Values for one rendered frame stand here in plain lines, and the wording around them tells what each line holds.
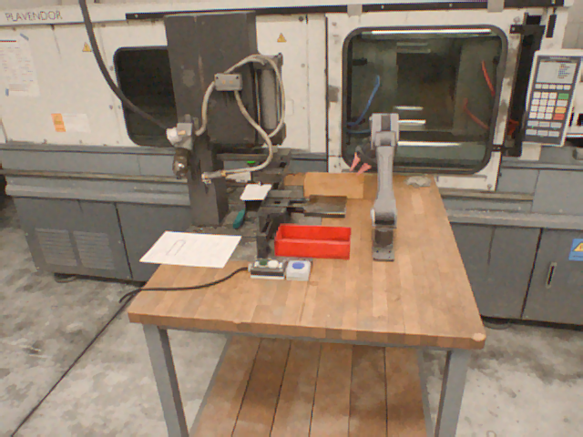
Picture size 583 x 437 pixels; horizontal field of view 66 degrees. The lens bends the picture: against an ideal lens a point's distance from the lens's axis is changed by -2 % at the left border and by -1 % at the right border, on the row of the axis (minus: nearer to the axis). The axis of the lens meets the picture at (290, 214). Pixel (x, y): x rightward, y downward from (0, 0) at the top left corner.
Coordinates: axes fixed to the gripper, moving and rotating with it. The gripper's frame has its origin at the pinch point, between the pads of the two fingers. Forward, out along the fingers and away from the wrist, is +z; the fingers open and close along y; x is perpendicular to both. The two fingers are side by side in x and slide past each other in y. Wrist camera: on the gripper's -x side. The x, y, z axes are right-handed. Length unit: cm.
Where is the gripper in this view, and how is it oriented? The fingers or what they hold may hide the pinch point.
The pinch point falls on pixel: (354, 171)
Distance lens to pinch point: 196.4
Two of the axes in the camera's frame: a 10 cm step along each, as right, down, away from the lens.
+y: -8.4, -5.4, -1.0
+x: -1.6, 4.3, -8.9
